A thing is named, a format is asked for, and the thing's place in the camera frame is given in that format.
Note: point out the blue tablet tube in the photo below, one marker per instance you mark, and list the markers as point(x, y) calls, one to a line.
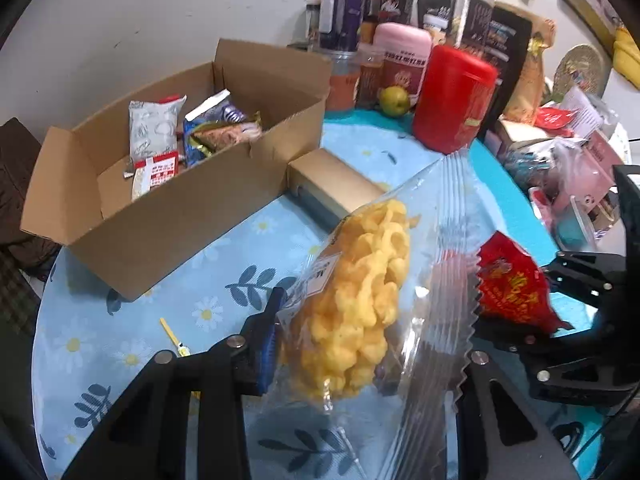
point(191, 153)

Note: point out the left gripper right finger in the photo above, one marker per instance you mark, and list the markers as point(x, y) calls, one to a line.
point(499, 435)

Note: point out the green yellow fruit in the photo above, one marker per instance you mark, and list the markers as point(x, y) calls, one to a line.
point(394, 101)

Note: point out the red cylindrical canister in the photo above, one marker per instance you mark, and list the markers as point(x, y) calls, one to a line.
point(454, 99)

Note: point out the pink lidded canister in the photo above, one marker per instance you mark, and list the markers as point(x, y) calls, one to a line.
point(406, 52)

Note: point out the purple white Gozki snack bag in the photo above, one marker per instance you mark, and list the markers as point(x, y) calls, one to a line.
point(216, 108)

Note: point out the black standup pouch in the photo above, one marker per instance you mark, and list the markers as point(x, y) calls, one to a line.
point(505, 48)

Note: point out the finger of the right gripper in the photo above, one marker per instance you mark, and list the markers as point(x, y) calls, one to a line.
point(593, 278)
point(524, 341)

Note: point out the gold framed picture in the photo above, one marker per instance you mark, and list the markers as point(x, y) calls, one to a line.
point(601, 19)

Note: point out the green brown cereal snack bag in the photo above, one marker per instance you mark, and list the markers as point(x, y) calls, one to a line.
point(214, 137)

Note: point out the dark blue label jar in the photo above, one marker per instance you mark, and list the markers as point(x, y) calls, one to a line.
point(339, 24)

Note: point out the gold rectangular box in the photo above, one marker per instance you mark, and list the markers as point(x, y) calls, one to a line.
point(327, 188)

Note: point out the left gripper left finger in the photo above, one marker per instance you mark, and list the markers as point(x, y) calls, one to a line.
point(143, 434)

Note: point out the red gold snack packet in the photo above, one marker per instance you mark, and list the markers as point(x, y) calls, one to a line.
point(513, 287)

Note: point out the small red snack packet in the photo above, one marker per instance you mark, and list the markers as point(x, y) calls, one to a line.
point(169, 99)

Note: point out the red white spicy strip packet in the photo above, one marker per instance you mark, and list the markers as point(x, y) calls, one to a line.
point(151, 172)

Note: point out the clear bag yellow puffs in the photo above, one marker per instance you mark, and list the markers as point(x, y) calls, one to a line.
point(373, 339)

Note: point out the yellow stick lollipop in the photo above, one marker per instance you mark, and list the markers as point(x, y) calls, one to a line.
point(181, 348)

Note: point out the white bread print snack bag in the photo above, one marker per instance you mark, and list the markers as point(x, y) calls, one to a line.
point(152, 127)

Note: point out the brown jacket on chair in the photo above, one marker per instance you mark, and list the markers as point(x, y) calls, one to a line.
point(19, 151)

